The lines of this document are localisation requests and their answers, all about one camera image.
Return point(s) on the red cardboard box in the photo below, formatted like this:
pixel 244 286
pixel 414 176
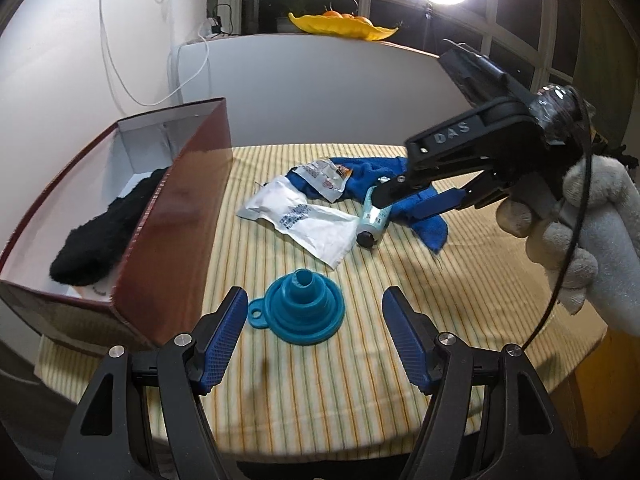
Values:
pixel 175 240

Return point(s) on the white plastic packet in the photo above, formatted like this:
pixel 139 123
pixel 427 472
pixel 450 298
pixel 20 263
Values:
pixel 300 220

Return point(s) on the striped yellow tablecloth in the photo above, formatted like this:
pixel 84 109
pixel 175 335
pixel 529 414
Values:
pixel 450 285

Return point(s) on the yellow fruit bowl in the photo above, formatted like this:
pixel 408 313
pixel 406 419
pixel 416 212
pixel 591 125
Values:
pixel 340 25

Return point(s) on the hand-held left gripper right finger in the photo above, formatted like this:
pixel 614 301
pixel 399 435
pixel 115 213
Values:
pixel 407 345

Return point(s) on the green curtain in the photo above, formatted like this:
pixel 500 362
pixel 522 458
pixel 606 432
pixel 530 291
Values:
pixel 605 60

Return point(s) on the pale green tube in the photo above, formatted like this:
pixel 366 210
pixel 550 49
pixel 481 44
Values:
pixel 372 222

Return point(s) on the white power strip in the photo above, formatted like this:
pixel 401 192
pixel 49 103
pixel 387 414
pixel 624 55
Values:
pixel 210 34

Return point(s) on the black tripod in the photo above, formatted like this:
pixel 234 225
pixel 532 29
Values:
pixel 428 25

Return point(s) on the printed snack packet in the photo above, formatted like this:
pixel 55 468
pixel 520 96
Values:
pixel 325 177

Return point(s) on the blue cloth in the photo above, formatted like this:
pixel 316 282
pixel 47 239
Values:
pixel 430 225

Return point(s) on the teal silicone funnel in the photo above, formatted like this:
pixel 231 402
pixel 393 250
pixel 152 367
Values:
pixel 300 315

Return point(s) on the potted plant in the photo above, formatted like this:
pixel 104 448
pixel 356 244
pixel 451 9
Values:
pixel 292 17

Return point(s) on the person's right hand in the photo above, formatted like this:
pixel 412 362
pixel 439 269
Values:
pixel 605 240

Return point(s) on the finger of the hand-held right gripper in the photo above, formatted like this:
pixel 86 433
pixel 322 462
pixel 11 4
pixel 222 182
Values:
pixel 435 206
pixel 395 187

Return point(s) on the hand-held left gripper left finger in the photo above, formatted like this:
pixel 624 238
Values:
pixel 222 345

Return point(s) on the black power adapter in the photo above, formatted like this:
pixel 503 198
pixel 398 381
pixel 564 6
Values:
pixel 216 23

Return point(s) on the black knit glove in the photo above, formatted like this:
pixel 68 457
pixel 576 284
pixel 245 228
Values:
pixel 100 235

